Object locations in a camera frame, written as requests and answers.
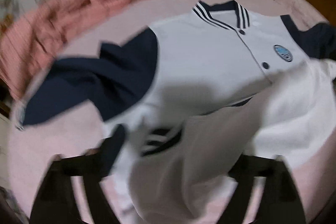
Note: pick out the pink bed sheet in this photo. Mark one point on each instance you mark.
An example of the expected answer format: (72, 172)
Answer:
(195, 83)

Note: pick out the white navy varsity jacket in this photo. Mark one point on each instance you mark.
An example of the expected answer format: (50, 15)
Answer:
(217, 113)

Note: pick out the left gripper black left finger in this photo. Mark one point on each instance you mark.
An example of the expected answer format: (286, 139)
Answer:
(55, 200)

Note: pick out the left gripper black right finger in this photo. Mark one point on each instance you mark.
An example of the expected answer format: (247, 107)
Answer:
(280, 201)

